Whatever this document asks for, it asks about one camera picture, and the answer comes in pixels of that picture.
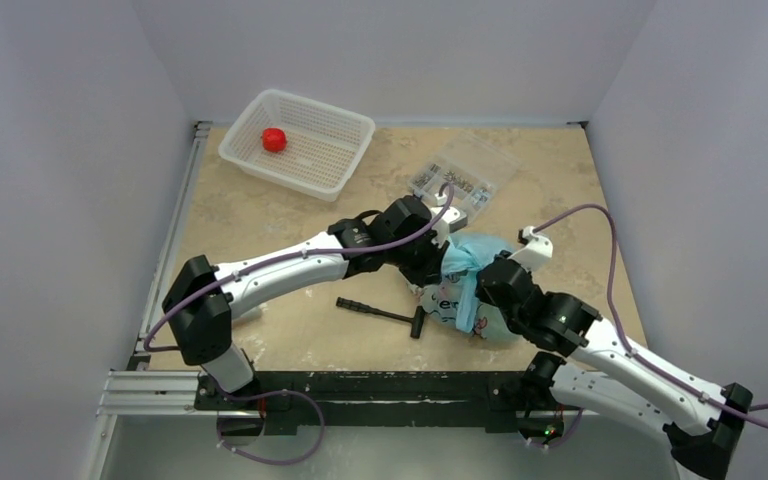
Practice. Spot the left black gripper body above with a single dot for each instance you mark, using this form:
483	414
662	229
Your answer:
418	258

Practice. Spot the aluminium frame rail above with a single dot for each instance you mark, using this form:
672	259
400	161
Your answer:
140	390

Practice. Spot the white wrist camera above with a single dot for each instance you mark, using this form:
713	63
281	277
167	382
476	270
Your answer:
536	249
444	217

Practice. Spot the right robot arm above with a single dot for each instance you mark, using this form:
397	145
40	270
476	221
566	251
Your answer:
586	362

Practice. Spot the white perforated plastic basket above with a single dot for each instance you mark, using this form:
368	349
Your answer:
325	143

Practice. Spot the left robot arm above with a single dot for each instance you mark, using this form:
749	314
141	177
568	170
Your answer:
205	298

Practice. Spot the light blue plastic bag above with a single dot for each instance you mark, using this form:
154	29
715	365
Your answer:
453	302

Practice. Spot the black T-handle tool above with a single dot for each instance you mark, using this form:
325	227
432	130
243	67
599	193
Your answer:
416	320

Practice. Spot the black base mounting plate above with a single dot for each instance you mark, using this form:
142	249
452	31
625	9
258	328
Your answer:
281	402

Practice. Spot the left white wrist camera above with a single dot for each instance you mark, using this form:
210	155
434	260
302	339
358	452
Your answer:
444	217

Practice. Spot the green label clear small box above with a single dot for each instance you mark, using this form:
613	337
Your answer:
250	315

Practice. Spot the clear plastic screw organizer box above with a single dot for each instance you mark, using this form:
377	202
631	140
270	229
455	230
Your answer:
474	167

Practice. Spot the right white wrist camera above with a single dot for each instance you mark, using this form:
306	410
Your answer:
536	249

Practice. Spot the red fake fruit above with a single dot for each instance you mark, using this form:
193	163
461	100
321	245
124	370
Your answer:
274	140

